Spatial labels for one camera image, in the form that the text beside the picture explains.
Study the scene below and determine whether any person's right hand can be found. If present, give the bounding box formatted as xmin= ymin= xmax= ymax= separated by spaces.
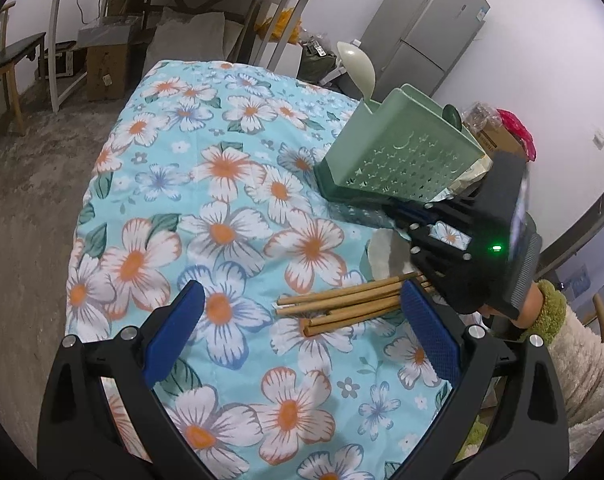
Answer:
xmin=479 ymin=282 xmax=541 ymax=328

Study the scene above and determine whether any white pillow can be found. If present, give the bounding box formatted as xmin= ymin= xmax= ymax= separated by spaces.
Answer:
xmin=142 ymin=6 xmax=243 ymax=79

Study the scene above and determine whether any brown cardboard box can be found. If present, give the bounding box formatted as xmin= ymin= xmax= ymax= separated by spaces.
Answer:
xmin=84 ymin=42 xmax=134 ymax=102

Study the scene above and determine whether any dark green spoon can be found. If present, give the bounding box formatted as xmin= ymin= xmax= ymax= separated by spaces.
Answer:
xmin=441 ymin=103 xmax=463 ymax=132

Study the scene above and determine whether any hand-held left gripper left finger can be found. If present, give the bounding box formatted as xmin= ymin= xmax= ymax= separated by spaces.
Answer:
xmin=37 ymin=280 xmax=223 ymax=480

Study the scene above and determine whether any person's right forearm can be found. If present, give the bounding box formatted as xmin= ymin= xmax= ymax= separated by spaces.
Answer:
xmin=522 ymin=279 xmax=604 ymax=461

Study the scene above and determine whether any plastic-wrapped grey box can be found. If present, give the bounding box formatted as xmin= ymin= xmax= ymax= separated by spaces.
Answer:
xmin=76 ymin=14 xmax=144 ymax=52

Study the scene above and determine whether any floral blue blanket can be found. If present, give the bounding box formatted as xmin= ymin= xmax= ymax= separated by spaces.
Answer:
xmin=64 ymin=60 xmax=462 ymax=480

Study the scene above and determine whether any silver refrigerator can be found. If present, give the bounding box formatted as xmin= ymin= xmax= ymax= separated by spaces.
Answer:
xmin=359 ymin=0 xmax=491 ymax=97

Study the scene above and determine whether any white ladle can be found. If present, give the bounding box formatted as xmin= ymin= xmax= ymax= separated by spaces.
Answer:
xmin=336 ymin=41 xmax=379 ymax=107

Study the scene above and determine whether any crumpled beige bag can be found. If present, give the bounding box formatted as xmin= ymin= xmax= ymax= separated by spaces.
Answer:
xmin=432 ymin=156 xmax=493 ymax=202

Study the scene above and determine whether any clear plastic bag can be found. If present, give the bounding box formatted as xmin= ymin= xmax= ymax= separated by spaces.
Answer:
xmin=458 ymin=101 xmax=503 ymax=136

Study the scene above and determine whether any yellow plastic bag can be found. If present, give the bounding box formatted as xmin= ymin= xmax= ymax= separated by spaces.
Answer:
xmin=258 ymin=6 xmax=303 ymax=45

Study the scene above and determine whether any dark green bag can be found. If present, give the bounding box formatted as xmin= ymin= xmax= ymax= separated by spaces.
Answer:
xmin=298 ymin=35 xmax=343 ymax=86

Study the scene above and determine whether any green utensil holder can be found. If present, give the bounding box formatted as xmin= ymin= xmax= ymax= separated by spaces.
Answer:
xmin=314 ymin=82 xmax=488 ymax=211

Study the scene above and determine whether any dark wooden bench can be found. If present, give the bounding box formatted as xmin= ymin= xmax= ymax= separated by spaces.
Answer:
xmin=0 ymin=2 xmax=48 ymax=148

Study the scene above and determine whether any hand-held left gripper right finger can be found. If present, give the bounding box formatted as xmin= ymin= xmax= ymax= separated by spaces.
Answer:
xmin=382 ymin=280 xmax=570 ymax=480

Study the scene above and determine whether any small microwave oven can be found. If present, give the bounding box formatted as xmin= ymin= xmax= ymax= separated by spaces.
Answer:
xmin=37 ymin=40 xmax=79 ymax=79

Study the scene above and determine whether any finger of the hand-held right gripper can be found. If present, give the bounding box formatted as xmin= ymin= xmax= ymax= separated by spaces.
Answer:
xmin=389 ymin=194 xmax=482 ymax=233
xmin=408 ymin=239 xmax=480 ymax=313

